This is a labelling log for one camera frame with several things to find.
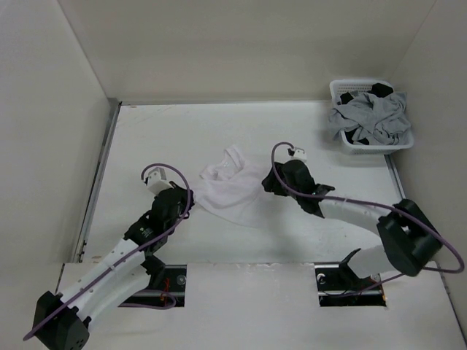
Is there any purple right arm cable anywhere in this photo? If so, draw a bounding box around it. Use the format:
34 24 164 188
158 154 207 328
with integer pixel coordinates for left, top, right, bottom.
271 141 465 298

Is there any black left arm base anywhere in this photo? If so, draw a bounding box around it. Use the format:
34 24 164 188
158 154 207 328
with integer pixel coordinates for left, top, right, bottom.
123 265 187 310

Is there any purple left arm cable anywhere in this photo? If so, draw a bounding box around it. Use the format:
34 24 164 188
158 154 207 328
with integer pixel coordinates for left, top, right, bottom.
23 163 193 342

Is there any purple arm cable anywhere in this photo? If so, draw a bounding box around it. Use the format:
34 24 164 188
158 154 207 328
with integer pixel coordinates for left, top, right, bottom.
23 163 193 342
271 141 465 298

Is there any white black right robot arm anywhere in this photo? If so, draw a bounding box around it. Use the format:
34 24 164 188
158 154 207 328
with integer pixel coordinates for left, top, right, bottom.
261 160 443 289

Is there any white tank top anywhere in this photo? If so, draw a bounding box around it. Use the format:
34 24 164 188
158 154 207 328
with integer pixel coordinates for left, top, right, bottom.
190 145 273 228

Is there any grey tank top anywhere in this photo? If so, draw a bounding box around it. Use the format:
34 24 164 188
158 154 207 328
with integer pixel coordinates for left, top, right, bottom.
327 91 411 146

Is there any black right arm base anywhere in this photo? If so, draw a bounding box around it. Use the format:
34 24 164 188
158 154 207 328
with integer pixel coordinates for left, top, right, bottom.
314 249 386 307

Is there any metal table edge rail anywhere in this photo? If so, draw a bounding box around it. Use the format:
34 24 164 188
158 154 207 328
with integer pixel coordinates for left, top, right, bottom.
70 98 122 263

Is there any white plastic laundry basket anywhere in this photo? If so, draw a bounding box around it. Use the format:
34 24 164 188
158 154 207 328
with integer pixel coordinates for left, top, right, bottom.
326 78 414 155

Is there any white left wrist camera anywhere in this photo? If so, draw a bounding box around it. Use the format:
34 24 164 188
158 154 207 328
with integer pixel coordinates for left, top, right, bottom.
143 167 171 195

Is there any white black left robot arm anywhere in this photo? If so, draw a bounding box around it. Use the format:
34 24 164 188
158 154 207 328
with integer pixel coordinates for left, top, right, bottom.
25 186 194 349

